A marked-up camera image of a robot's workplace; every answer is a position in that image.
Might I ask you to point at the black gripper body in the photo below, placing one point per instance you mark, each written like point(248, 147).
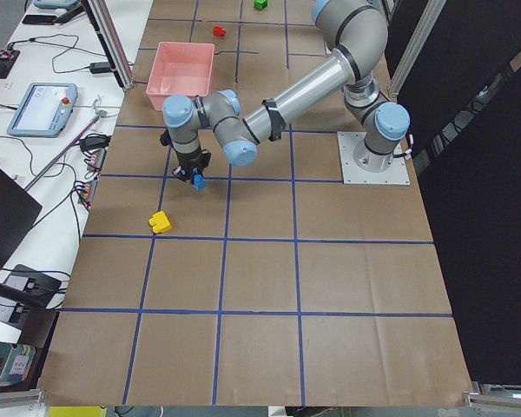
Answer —
point(189, 160)

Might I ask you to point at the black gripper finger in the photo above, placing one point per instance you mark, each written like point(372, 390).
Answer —
point(197, 177)
point(181, 174)

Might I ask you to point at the blue long block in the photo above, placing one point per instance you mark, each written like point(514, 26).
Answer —
point(200, 187)

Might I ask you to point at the yellow block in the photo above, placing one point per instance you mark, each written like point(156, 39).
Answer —
point(159, 222)

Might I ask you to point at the red block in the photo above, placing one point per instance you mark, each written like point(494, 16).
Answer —
point(219, 31)

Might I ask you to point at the green block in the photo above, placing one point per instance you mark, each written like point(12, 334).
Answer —
point(260, 4)

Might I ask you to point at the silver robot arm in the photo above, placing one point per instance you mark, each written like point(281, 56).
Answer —
point(356, 34)

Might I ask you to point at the pink plastic box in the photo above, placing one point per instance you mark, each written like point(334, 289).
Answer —
point(180, 69)

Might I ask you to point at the black power adapter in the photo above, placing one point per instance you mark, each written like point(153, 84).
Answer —
point(99, 68)

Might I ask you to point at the teach pendant tablet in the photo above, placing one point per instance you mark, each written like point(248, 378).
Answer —
point(44, 110)

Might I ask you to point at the black monitor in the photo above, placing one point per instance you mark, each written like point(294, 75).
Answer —
point(18, 212)

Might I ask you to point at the black phone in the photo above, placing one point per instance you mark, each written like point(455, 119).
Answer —
point(39, 19)

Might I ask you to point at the aluminium frame post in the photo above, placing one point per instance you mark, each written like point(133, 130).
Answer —
point(421, 32)
point(103, 25)

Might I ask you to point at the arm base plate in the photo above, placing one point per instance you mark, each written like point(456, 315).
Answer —
point(360, 166)

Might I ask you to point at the right aluminium frame post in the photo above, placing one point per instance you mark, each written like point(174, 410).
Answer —
point(421, 32)

